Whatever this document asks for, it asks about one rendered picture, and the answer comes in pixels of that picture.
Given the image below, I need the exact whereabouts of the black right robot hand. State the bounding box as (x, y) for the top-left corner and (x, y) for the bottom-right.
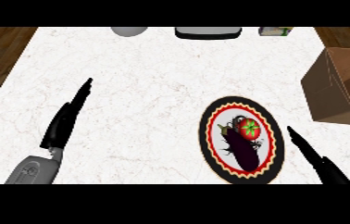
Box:
(284, 125), (350, 185)

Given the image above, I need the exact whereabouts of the dark purple eggplant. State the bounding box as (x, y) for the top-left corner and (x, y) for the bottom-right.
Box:
(216, 123), (261, 172)

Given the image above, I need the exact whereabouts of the red tomato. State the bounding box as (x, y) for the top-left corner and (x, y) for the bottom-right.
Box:
(237, 118), (262, 141)

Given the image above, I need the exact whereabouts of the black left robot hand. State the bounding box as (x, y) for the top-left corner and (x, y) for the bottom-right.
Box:
(38, 77), (94, 151)

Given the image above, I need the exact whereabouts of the grey round object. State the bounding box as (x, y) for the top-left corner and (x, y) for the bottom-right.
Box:
(109, 27), (149, 38)

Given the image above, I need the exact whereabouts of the pale green-printed box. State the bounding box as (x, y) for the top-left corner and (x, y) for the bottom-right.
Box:
(256, 27), (293, 37)

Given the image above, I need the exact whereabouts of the grey black-rimmed appliance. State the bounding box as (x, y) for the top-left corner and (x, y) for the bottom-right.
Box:
(174, 27), (243, 41)

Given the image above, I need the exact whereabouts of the black patterned plate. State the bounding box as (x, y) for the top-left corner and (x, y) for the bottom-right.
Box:
(196, 95), (284, 185)

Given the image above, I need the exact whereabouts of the brown cardboard box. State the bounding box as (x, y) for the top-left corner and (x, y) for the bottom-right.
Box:
(299, 46), (350, 125)

